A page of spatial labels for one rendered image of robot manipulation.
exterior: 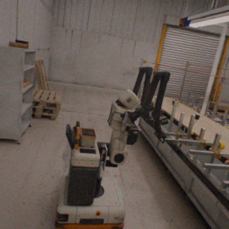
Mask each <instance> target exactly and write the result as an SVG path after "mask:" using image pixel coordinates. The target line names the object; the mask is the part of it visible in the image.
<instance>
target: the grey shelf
mask: <svg viewBox="0 0 229 229"><path fill-rule="evenodd" d="M33 55H34V59H33ZM35 59H36V49H22V48H16V47H14V48H11V47H9V46H7V45H0V138H3V139H15V140H17V144H20V137H21V136H22V133H23V132H24V131H25V129H26V128H27V127H28V126H29V127H31V120H32V105H33V89H34V74H35ZM32 71H33V74H32ZM24 79H26V81H28V80H30V81H31V84H30V85H28V86H26V87H24V88H23V85H24ZM31 87H32V90H31ZM23 99H24V102H22V100H23ZM29 119H30V120H29Z"/></svg>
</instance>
